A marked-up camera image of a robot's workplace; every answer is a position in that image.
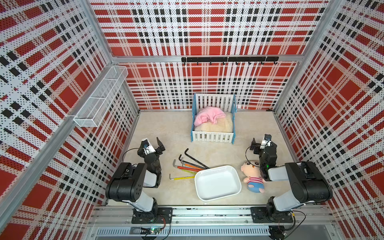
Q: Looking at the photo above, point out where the red hex key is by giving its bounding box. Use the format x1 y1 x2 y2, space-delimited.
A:
173 159 202 172

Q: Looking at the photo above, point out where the orange hex key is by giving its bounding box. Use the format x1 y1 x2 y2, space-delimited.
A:
180 160 205 170

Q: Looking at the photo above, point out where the small black hex key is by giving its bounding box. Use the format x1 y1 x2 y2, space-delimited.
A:
179 155 205 169

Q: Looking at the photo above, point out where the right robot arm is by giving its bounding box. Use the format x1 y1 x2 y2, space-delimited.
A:
242 135 333 224

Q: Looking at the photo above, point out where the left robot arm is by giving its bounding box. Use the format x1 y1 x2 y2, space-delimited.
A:
106 138 173 225

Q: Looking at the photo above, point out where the green hex key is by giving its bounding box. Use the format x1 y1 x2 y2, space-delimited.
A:
179 169 197 175

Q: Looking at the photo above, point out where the yellow hex key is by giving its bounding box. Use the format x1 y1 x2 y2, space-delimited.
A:
169 174 195 181

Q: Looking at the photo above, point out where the white plastic storage box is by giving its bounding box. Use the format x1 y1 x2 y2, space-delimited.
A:
195 166 242 202

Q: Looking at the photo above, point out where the cream fleece mattress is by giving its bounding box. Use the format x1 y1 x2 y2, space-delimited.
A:
194 112 233 133

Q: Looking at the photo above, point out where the blue white toy crib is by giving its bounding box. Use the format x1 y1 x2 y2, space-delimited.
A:
191 94 237 144

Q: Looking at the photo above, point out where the pink cloth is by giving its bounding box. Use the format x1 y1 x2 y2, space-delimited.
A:
194 106 226 127

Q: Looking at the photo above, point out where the green circuit board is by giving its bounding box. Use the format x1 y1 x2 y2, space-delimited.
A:
141 227 163 235

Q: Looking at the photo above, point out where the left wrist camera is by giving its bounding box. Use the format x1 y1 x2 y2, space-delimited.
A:
141 138 156 155

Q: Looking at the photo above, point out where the white wire wall basket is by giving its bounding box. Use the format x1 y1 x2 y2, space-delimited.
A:
74 66 128 128

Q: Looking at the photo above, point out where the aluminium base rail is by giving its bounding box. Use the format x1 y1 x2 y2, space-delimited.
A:
84 205 343 240

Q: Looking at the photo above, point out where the black hook rail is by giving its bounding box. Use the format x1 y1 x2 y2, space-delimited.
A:
181 57 279 64

